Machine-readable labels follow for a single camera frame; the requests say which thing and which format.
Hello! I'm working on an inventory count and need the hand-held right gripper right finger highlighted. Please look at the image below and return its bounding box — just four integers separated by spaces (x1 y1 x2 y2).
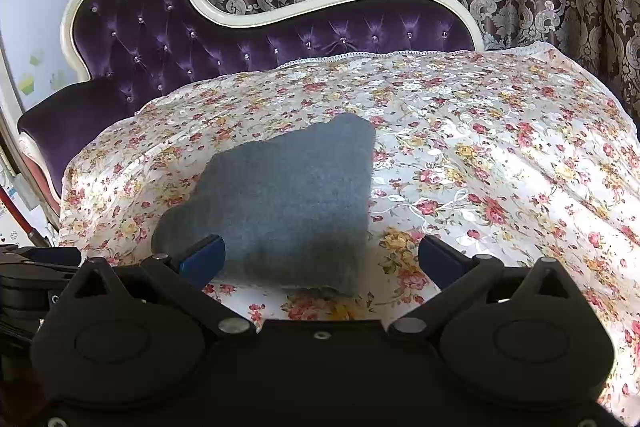
389 234 583 340

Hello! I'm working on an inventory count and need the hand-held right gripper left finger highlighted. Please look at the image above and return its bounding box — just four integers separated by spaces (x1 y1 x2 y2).
60 234 256 340

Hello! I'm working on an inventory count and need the grey knit cloth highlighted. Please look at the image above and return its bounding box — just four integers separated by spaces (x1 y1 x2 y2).
151 113 377 298

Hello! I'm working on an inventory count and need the red pole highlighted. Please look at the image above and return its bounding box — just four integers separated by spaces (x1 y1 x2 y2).
0 187 40 244

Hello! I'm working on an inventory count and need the floral blanket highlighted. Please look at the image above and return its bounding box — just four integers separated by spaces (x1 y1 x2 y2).
57 42 640 423

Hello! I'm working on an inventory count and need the purple tufted sofa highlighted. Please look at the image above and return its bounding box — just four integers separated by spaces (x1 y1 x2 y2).
16 0 485 215

